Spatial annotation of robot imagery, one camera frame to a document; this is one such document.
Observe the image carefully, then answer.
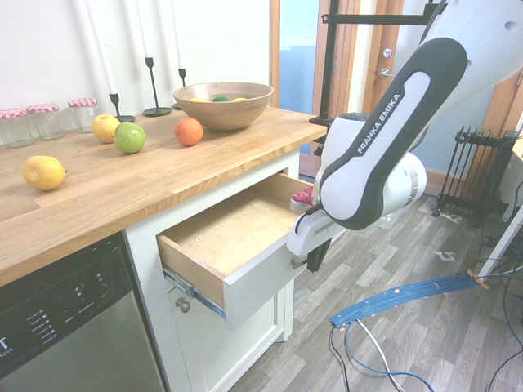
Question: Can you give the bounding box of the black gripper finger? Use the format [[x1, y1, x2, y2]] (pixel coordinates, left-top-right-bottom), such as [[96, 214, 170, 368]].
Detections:
[[306, 238, 333, 274]]

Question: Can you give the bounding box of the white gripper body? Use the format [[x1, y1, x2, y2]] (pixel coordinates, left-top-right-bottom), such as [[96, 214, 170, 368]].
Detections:
[[285, 212, 346, 258]]

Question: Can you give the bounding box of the white drawer with wooden inside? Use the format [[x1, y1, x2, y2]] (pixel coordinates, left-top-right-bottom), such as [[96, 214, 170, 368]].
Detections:
[[156, 171, 316, 332]]

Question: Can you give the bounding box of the wooden bowl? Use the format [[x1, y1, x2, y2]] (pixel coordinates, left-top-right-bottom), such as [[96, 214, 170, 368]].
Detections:
[[172, 81, 275, 132]]

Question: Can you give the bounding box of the white kitchen cabinet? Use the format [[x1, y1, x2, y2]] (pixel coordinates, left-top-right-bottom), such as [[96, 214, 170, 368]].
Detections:
[[122, 146, 302, 392]]

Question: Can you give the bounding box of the orange fruit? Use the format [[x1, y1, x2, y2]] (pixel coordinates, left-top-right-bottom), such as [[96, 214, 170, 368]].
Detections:
[[173, 116, 204, 147]]

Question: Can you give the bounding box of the green apple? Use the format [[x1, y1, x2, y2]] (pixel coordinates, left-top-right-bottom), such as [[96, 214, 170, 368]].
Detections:
[[113, 121, 147, 155]]

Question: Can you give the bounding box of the tall black candle holder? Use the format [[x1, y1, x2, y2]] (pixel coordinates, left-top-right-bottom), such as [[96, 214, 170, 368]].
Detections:
[[141, 56, 173, 117]]

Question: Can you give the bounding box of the yellow apple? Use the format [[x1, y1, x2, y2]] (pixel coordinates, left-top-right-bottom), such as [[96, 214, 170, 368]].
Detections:
[[92, 113, 122, 145]]

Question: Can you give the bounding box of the short black candle holder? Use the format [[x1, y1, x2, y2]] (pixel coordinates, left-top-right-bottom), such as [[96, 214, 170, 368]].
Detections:
[[108, 92, 137, 124]]

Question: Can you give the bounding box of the stainless steel dishwasher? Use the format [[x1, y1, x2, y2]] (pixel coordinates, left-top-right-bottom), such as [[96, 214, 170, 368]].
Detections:
[[0, 231, 167, 392]]

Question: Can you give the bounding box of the glass jar red checkered lid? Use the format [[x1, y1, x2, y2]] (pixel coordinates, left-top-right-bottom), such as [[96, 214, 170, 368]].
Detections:
[[0, 107, 35, 149], [25, 102, 67, 141], [67, 97, 100, 135]]

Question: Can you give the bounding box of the yellow lemon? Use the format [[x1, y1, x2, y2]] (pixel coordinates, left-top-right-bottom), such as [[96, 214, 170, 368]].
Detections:
[[21, 154, 68, 192]]

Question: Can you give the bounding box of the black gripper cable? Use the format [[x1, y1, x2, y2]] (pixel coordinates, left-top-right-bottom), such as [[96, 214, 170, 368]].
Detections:
[[293, 205, 324, 238]]

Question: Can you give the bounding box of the red and grey wrist camera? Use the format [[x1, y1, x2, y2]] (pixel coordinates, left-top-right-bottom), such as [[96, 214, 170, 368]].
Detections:
[[290, 187, 320, 214]]

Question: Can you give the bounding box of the blue taped cable cover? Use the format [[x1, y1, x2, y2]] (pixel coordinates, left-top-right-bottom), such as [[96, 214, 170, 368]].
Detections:
[[329, 272, 489, 332]]

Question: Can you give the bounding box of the white cable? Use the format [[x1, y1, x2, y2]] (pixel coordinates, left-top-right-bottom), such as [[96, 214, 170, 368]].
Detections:
[[354, 317, 406, 392]]

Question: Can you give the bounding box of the blue cable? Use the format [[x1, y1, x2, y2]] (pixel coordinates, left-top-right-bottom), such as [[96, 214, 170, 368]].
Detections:
[[344, 319, 435, 392]]

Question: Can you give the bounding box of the metal drawer slide rail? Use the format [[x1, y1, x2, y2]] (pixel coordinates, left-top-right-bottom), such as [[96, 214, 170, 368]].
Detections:
[[163, 268, 227, 320]]

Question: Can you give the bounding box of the black clamp camera stand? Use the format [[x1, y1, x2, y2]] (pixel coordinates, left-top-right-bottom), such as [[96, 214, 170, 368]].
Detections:
[[308, 0, 435, 157]]

